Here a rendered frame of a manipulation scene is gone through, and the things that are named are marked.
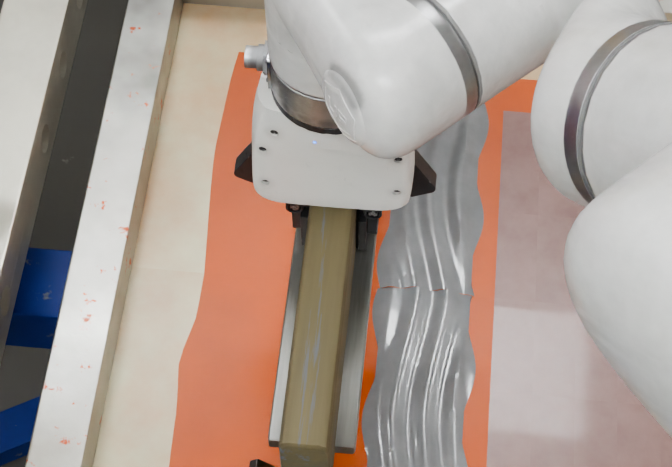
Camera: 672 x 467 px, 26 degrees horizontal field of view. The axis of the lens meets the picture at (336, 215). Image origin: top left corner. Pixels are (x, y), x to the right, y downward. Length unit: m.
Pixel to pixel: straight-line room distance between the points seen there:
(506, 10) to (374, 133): 0.09
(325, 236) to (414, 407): 0.17
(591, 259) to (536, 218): 0.62
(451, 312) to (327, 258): 0.17
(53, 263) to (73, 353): 0.14
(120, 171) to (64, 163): 1.22
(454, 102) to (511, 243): 0.40
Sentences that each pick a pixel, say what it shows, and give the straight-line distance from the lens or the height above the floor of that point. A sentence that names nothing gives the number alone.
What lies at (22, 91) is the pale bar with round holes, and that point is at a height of 1.04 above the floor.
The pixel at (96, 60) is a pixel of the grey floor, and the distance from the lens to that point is 2.43.
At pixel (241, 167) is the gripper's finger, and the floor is 1.12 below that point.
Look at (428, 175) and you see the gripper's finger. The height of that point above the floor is 1.12.
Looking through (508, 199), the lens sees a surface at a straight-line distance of 1.13.
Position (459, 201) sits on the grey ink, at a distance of 1.11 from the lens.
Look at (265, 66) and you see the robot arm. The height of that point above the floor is 1.23.
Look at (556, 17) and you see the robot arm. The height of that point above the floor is 1.33.
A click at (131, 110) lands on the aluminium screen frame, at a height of 0.99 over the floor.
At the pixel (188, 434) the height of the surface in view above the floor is 0.96.
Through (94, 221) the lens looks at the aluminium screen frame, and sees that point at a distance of 1.08.
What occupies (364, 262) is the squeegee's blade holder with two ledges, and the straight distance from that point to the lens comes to 0.99.
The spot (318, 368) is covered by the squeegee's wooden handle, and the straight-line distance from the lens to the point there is 0.88.
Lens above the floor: 1.91
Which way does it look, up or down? 59 degrees down
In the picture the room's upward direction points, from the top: straight up
